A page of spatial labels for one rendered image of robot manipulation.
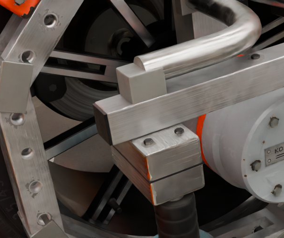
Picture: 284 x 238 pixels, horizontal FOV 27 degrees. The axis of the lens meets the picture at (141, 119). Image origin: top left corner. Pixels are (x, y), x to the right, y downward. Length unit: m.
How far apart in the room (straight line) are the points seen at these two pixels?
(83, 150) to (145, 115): 2.06
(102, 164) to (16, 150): 1.74
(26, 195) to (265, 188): 0.27
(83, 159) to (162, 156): 2.00
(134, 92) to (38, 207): 0.28
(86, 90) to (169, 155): 0.61
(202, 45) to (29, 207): 0.31
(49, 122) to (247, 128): 2.29
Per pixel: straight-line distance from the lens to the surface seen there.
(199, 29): 0.71
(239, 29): 0.52
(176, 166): 0.48
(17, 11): 0.62
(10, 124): 0.65
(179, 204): 0.49
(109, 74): 0.79
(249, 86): 0.52
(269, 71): 0.53
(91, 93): 1.07
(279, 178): 0.65
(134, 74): 0.47
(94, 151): 2.51
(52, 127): 2.80
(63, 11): 0.63
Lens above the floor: 1.17
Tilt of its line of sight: 26 degrees down
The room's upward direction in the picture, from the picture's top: 9 degrees counter-clockwise
